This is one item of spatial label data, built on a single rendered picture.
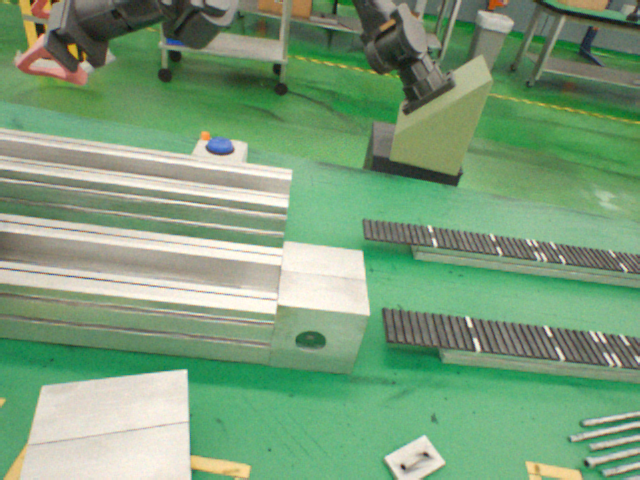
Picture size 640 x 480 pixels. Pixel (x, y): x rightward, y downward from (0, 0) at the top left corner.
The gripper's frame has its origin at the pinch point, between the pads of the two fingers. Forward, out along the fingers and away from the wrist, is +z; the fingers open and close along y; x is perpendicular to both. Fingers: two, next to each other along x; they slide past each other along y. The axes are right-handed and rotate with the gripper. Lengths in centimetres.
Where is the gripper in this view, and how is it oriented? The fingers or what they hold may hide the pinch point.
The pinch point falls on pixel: (32, 38)
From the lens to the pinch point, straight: 73.7
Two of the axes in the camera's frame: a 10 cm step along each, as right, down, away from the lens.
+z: -9.6, 1.7, 2.4
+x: 2.8, 3.5, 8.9
